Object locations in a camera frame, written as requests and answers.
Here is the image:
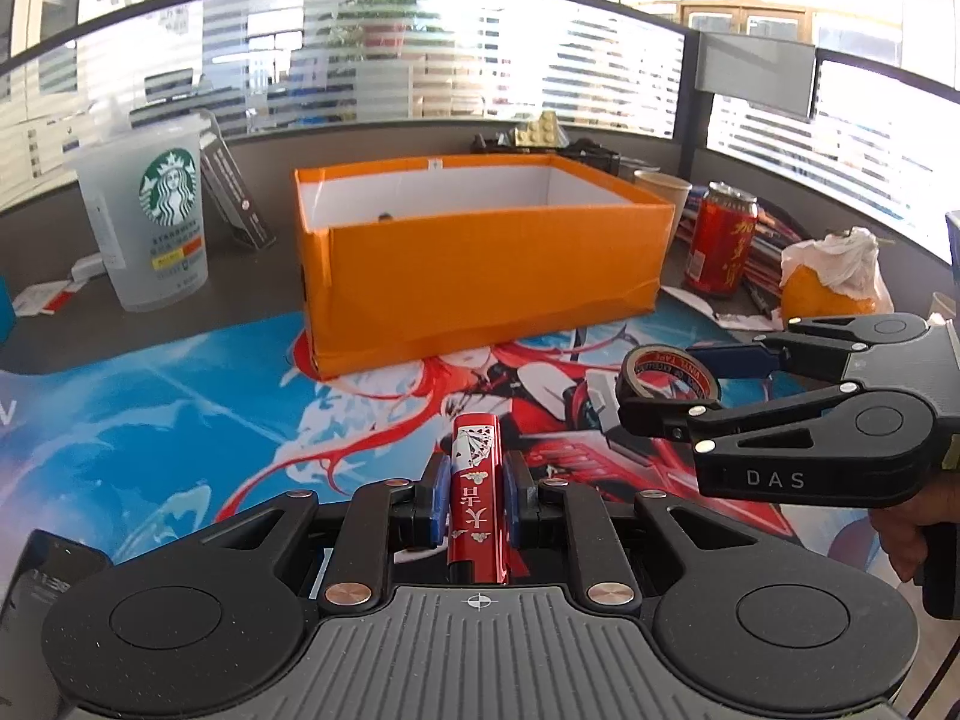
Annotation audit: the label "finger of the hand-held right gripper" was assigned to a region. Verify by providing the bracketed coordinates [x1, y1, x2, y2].
[686, 315, 863, 385]
[615, 381, 860, 460]

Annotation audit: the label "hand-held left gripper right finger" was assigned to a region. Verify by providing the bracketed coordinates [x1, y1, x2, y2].
[504, 450, 758, 614]

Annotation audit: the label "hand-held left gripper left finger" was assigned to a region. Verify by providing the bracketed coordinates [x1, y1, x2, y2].
[199, 451, 451, 616]

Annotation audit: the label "black tape roll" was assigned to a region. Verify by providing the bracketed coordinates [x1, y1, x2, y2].
[619, 345, 722, 410]

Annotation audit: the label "red playing card box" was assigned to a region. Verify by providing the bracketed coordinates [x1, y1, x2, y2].
[448, 412, 512, 586]

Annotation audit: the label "orange cardboard box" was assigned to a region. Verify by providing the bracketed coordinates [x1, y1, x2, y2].
[294, 152, 676, 381]

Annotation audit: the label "person's right hand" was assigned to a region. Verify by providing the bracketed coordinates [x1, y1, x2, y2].
[870, 465, 960, 586]

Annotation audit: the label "orange bag with tissue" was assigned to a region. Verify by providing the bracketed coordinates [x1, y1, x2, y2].
[780, 244, 893, 320]

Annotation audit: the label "red drink can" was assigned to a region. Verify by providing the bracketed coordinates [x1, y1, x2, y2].
[682, 181, 761, 296]

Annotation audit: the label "white crumpled tissue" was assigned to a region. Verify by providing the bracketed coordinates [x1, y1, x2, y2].
[784, 227, 893, 297]

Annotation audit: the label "beige paper cup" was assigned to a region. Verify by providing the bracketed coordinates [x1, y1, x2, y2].
[634, 170, 692, 230]

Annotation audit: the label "black mesh desk organizer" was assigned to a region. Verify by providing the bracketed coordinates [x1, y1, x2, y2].
[471, 133, 623, 177]

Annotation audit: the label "printed desk mat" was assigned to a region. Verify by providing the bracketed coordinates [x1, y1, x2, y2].
[0, 307, 901, 593]

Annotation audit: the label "grey computer monitor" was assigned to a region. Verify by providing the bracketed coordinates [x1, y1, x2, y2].
[694, 34, 818, 121]

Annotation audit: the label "yellow pill blister pack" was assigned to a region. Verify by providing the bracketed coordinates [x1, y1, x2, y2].
[510, 111, 563, 147]

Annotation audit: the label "wooden framed glass doors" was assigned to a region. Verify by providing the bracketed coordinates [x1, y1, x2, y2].
[679, 4, 818, 42]

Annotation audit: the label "plastic cup with green logo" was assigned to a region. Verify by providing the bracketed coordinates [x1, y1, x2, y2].
[64, 116, 211, 314]

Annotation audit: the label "black box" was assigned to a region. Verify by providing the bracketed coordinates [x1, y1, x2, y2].
[0, 529, 113, 720]

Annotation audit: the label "striped frosted glass partition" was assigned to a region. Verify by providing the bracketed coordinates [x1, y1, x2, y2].
[0, 0, 960, 256]

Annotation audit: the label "white paper slip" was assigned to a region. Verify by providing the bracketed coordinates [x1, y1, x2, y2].
[13, 279, 80, 314]

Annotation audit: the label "green potted plant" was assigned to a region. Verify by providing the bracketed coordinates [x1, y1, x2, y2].
[367, 0, 451, 38]

